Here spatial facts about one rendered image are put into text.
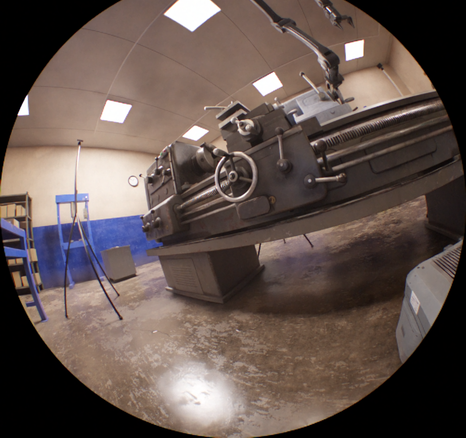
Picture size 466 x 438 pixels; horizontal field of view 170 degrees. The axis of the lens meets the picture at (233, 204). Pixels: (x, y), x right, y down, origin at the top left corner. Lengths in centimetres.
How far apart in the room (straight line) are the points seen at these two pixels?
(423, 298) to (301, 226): 48
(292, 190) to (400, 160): 57
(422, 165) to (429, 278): 59
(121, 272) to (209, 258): 212
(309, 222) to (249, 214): 25
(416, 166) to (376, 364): 78
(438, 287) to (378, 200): 36
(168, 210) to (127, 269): 200
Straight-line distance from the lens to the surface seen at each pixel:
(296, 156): 61
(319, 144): 48
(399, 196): 65
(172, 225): 113
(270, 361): 65
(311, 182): 55
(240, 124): 62
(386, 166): 82
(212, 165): 126
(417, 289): 47
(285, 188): 61
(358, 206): 60
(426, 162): 96
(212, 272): 107
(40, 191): 468
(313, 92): 111
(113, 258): 289
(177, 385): 70
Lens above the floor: 52
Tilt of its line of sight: 6 degrees up
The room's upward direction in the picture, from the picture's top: 16 degrees counter-clockwise
